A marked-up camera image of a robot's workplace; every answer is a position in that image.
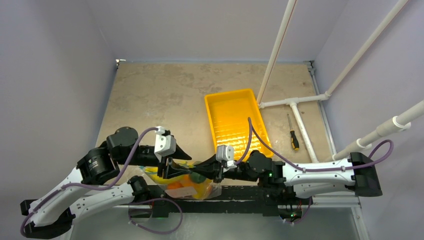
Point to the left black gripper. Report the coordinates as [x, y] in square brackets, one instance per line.
[171, 169]

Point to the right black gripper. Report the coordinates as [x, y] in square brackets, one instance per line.
[218, 169]

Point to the green avocado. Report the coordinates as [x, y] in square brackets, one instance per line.
[197, 178]

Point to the orange fruit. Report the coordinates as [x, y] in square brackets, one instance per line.
[178, 185]

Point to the clear zip bag blue zipper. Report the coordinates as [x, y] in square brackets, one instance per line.
[203, 191]

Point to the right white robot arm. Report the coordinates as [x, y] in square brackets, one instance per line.
[356, 173]

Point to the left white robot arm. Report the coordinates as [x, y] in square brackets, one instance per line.
[92, 185]

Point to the yellow plastic tray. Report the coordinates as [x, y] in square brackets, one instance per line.
[228, 113]

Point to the black yellow screwdriver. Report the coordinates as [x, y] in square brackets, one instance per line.
[293, 138]

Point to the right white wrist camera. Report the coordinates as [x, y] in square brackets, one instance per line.
[225, 155]

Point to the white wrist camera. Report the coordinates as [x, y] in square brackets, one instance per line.
[225, 155]
[165, 143]

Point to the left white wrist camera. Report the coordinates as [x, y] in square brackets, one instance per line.
[165, 143]

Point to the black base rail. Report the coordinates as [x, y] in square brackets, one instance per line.
[269, 202]

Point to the aluminium frame rail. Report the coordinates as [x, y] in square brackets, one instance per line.
[346, 202]

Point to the white pvc pipe frame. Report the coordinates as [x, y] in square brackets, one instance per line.
[385, 81]

